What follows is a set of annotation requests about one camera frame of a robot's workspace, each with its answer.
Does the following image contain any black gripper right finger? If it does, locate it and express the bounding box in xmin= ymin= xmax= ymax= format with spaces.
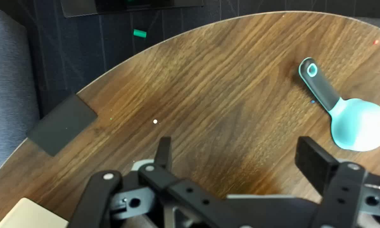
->
xmin=294 ymin=136 xmax=380 ymax=228

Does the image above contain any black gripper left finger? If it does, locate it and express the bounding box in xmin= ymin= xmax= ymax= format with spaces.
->
xmin=68 ymin=136 xmax=242 ymax=228

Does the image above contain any black square pad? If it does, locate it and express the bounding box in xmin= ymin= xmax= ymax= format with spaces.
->
xmin=27 ymin=93 xmax=99 ymax=158

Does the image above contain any green tape strip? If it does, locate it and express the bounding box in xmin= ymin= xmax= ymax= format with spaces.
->
xmin=132 ymin=28 xmax=148 ymax=40

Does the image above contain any cream box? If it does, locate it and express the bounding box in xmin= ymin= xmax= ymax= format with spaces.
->
xmin=0 ymin=197 xmax=70 ymax=228

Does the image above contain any grey fabric sofa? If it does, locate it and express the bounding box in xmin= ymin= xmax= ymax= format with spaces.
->
xmin=0 ymin=4 xmax=42 ymax=184

